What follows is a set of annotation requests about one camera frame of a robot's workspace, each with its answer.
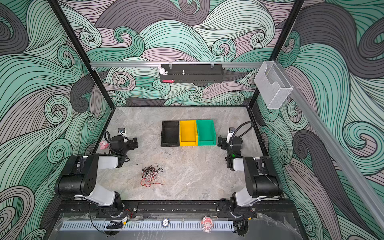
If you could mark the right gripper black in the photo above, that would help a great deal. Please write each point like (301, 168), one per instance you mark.
(221, 141)

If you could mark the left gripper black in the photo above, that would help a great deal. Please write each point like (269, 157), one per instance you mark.
(133, 142)

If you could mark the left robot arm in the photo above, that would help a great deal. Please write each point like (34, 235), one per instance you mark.
(78, 179)

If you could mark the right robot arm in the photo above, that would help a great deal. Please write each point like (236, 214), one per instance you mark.
(261, 180)

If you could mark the green storage bin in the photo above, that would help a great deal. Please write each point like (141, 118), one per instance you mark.
(206, 133)

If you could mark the pink toy figurine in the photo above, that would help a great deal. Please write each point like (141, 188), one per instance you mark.
(104, 145)

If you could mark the yellow storage bin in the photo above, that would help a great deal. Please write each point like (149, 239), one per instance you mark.
(188, 133)

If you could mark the black storage bin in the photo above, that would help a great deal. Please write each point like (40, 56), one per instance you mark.
(170, 134)

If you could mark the white rabbit figurine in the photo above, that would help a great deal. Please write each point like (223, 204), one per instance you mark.
(162, 71)

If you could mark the pink doll figurine front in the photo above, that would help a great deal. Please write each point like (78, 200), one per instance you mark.
(207, 224)

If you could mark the round badge button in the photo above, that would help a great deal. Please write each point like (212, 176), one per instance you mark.
(165, 222)

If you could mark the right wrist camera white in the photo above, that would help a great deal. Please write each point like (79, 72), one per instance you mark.
(231, 131)

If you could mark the clear acrylic wall box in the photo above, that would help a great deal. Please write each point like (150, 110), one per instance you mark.
(273, 84)

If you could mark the white slotted cable duct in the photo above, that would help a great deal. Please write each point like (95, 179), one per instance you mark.
(147, 225)

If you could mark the black wall shelf tray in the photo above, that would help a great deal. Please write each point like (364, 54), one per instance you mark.
(197, 74)

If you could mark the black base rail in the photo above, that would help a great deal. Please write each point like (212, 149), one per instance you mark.
(219, 208)

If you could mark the aluminium wall rail back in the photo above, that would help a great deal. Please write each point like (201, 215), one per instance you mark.
(134, 64)

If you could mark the aluminium wall rail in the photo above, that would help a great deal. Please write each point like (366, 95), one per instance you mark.
(363, 188)
(134, 64)

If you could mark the aluminium wall rail right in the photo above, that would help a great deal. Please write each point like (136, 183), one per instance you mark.
(363, 188)

